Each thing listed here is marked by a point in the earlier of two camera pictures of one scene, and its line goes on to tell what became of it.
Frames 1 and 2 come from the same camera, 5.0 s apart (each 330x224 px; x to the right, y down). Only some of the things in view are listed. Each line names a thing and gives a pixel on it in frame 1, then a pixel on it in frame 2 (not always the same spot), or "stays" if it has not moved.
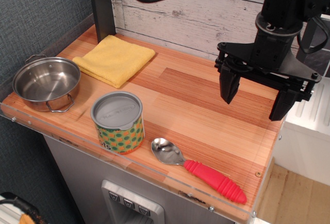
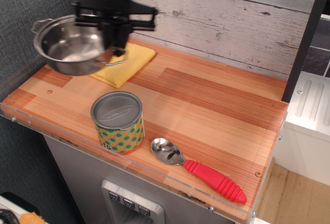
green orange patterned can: [118, 118] stays
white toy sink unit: [303, 141] stays
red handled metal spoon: [166, 151] stays
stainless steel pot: [46, 83] → [66, 48]
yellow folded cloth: [114, 60] stays
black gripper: [269, 61] → [117, 12]
